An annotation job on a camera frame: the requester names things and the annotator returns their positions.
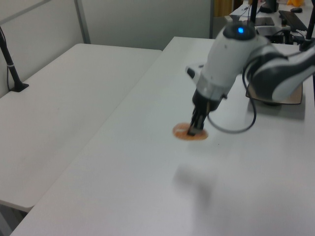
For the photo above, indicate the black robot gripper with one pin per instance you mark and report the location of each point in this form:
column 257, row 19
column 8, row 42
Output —
column 205, row 103

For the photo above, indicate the orange sugared bread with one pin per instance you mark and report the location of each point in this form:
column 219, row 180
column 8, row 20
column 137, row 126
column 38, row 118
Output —
column 180, row 131

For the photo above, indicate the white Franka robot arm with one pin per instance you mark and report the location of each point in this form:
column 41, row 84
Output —
column 221, row 61

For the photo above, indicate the brown square ceramic plate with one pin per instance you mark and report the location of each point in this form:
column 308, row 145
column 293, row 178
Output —
column 296, row 97

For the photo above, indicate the black thin pole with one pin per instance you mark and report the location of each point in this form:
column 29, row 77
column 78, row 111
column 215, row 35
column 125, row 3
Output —
column 253, row 11

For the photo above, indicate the white adjacent table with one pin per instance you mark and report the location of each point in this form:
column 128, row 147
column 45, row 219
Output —
column 61, row 110

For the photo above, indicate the black monitor foot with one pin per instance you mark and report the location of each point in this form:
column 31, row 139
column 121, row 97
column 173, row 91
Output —
column 268, row 7

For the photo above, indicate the black keyboard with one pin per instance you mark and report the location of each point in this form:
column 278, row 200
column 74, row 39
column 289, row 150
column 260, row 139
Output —
column 292, row 19

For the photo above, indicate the black pole with clamp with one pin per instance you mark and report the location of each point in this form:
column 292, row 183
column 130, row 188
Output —
column 309, row 29

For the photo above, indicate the black computer mouse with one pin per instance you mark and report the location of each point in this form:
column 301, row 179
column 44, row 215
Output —
column 296, row 9

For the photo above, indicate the orange toy figure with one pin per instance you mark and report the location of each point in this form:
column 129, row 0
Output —
column 295, row 2

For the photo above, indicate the black camera stand pole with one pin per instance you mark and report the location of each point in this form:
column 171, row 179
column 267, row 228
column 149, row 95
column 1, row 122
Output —
column 11, row 68

